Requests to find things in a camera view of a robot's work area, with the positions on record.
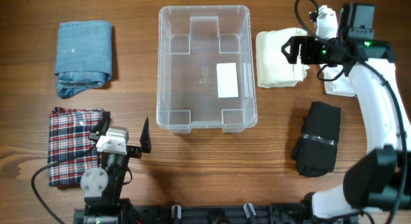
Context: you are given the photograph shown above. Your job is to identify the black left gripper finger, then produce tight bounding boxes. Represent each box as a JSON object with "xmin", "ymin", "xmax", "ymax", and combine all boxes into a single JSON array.
[
  {"xmin": 139, "ymin": 117, "xmax": 152, "ymax": 153},
  {"xmin": 89, "ymin": 112, "xmax": 110, "ymax": 141}
]

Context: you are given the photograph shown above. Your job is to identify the cream cloth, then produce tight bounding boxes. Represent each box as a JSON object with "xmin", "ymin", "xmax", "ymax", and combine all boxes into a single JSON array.
[{"xmin": 256, "ymin": 28, "xmax": 310, "ymax": 89}]

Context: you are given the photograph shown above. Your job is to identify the white t-shirt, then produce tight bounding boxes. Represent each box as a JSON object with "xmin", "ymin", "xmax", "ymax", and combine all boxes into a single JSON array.
[{"xmin": 320, "ymin": 65, "xmax": 356, "ymax": 97}]

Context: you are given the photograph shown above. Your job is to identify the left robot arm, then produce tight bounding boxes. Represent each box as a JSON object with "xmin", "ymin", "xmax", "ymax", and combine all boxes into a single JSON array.
[{"xmin": 73, "ymin": 112, "xmax": 152, "ymax": 224}]

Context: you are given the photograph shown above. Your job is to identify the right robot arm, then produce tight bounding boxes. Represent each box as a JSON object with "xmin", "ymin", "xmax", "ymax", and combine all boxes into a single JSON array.
[{"xmin": 281, "ymin": 3, "xmax": 410, "ymax": 223}]

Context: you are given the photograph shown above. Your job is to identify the folded red plaid shirt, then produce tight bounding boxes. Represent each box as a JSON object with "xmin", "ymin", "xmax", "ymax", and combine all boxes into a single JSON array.
[{"xmin": 48, "ymin": 107, "xmax": 104, "ymax": 188}]

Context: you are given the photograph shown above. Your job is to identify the white label in bin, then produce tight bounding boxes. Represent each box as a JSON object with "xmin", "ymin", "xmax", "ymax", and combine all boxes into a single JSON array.
[{"xmin": 216, "ymin": 63, "xmax": 238, "ymax": 98}]

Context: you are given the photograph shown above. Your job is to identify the folded blue denim jeans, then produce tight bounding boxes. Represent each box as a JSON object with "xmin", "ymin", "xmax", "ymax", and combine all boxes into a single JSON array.
[{"xmin": 54, "ymin": 21, "xmax": 112, "ymax": 99}]

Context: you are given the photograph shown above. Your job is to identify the clear plastic storage bin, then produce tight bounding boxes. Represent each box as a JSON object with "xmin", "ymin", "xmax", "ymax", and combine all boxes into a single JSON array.
[{"xmin": 156, "ymin": 5, "xmax": 258, "ymax": 134}]

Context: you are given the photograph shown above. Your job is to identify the folded black garment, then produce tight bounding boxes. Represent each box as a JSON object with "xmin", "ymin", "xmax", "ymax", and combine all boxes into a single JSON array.
[{"xmin": 292, "ymin": 101, "xmax": 341, "ymax": 177}]

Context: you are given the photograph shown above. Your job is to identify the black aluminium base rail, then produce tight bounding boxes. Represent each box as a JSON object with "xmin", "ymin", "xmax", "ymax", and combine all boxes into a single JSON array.
[{"xmin": 73, "ymin": 203, "xmax": 360, "ymax": 224}]

